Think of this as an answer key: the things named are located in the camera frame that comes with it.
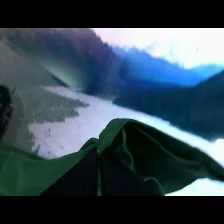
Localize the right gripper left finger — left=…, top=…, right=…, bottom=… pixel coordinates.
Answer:
left=41, top=148, right=100, bottom=197

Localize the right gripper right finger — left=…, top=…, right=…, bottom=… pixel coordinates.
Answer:
left=100, top=153, right=165, bottom=197

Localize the green T-shirt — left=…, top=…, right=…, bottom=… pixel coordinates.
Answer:
left=0, top=117, right=224, bottom=197

